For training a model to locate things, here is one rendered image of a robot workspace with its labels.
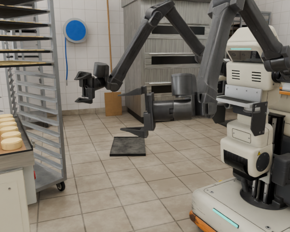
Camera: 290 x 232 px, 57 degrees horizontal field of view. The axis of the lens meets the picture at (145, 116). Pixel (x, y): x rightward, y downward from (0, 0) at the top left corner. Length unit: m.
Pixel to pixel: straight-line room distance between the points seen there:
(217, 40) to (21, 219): 0.77
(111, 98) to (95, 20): 1.36
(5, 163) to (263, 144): 1.15
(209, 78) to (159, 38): 3.35
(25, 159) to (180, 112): 0.44
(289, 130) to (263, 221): 0.50
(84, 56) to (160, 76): 1.46
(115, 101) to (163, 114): 4.08
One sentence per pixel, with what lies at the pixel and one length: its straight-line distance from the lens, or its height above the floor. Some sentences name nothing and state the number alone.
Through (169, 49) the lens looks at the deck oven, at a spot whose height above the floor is 1.14.
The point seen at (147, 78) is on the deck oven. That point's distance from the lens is 4.12.
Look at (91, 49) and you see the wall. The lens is 4.91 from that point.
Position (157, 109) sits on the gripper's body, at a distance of 0.73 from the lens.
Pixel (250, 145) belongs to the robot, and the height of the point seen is 0.68.
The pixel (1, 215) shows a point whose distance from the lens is 0.86.
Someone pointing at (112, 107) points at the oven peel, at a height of 0.15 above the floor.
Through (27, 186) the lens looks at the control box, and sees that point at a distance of 0.89.
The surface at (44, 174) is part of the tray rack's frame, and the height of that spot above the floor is 0.15.
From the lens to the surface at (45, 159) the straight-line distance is 2.48.
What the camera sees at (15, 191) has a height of 0.78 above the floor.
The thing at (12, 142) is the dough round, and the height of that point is 0.92.
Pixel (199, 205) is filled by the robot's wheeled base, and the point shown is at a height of 0.21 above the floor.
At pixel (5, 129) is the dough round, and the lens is 0.90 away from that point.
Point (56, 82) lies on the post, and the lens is 2.10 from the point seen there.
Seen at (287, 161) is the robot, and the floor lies 0.62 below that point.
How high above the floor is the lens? 1.15
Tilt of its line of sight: 14 degrees down
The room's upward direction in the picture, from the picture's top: straight up
